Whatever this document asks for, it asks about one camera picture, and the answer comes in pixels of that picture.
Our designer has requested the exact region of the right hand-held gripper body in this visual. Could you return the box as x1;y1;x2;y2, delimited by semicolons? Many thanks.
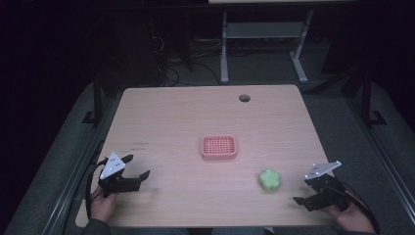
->
303;160;350;212

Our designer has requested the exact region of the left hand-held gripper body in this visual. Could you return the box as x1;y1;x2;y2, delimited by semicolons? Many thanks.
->
97;150;142;199

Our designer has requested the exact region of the green flower-shaped soap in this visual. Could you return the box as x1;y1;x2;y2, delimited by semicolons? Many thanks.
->
258;167;282;192

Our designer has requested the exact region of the pink soap dish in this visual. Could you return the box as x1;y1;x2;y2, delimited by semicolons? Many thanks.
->
200;134;238;162

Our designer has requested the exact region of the person's right hand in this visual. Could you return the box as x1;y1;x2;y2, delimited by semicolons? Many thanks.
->
320;198;377;235

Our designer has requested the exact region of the person's left hand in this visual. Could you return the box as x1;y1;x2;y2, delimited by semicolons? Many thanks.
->
89;185;118;223

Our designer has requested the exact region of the black metal stand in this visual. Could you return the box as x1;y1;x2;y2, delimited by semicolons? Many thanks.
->
81;71;106;127
357;64;388;128

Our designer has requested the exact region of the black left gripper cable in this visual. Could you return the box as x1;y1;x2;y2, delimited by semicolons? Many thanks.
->
84;157;110;220

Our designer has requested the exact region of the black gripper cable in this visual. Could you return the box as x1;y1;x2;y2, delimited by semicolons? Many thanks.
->
84;157;110;220
340;182;382;235

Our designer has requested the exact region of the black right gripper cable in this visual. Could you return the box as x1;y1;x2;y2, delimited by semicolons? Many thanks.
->
340;182;382;235

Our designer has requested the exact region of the grey metal floor rail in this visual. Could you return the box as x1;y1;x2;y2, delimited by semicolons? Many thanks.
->
346;96;415;213
41;96;114;235

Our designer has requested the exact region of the bundle of floor cables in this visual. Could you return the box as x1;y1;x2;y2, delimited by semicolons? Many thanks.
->
148;32;223;87

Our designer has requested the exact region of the white metal desk frame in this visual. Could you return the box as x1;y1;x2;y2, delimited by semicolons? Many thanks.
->
219;9;315;85

